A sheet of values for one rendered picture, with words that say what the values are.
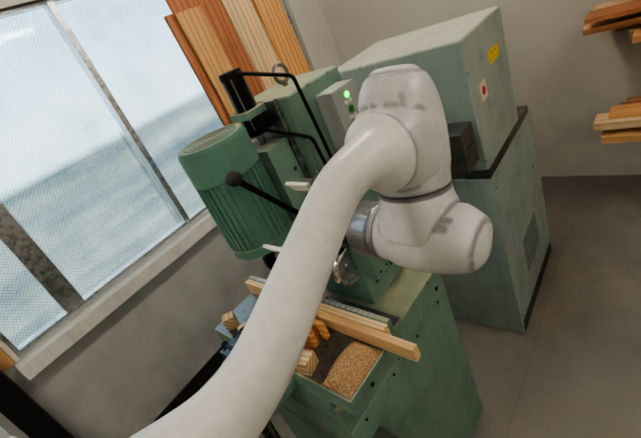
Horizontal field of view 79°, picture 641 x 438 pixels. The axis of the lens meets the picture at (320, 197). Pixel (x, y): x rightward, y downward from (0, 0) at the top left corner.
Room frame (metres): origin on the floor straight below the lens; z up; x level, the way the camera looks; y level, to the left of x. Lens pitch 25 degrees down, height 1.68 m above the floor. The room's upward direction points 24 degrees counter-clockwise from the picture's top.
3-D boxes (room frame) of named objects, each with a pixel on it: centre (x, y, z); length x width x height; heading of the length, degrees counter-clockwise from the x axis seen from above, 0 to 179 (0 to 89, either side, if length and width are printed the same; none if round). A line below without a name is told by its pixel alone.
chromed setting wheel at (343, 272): (0.94, 0.01, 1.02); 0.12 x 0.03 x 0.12; 129
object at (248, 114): (1.04, 0.08, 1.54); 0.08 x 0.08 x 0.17; 39
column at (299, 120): (1.14, -0.04, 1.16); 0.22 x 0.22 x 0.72; 39
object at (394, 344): (0.86, 0.11, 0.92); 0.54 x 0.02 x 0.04; 39
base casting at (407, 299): (1.03, 0.09, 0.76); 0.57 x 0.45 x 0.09; 129
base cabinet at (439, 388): (1.03, 0.09, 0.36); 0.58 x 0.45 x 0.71; 129
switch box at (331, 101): (1.04, -0.15, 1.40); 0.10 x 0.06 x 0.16; 129
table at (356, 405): (0.88, 0.27, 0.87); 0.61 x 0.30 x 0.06; 39
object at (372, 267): (0.95, -0.06, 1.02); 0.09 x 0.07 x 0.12; 39
